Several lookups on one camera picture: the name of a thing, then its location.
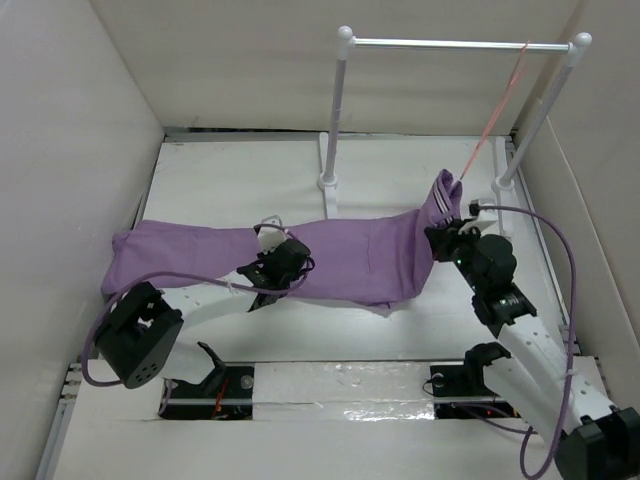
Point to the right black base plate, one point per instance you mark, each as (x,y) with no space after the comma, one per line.
(455,396)

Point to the purple trousers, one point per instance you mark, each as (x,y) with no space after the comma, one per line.
(371,262)

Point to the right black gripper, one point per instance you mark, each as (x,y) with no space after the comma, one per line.
(442,238)

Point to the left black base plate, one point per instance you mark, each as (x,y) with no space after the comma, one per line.
(231,399)

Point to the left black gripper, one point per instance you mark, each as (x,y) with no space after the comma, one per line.
(264,256)

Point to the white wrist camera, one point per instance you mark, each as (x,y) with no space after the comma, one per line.
(483,215)
(270,233)

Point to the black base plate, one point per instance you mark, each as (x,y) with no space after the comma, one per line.
(455,396)
(231,399)

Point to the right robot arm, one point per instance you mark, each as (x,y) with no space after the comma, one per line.
(588,436)

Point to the pink wire hanger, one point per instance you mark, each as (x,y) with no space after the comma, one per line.
(516,73)

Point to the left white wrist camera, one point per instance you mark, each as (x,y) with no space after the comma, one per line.
(270,233)

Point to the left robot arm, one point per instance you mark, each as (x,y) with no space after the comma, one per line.
(138,332)

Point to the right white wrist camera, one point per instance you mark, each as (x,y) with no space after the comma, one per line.
(483,215)

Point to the white clothes rack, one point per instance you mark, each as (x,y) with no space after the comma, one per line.
(503,185)

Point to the aluminium frame rail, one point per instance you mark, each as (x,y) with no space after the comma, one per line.
(77,373)

